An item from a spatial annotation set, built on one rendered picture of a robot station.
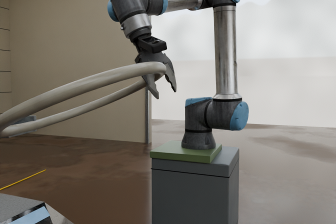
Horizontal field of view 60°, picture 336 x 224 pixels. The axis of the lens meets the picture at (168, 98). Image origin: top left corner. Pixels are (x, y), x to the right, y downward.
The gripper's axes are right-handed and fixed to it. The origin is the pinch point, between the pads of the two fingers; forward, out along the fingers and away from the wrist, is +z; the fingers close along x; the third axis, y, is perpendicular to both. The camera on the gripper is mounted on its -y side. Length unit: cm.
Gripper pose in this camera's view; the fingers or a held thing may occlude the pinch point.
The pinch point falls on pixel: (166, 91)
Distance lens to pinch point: 89.1
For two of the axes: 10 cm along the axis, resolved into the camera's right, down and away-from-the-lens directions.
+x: -8.8, 3.6, -3.1
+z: 3.8, 9.2, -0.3
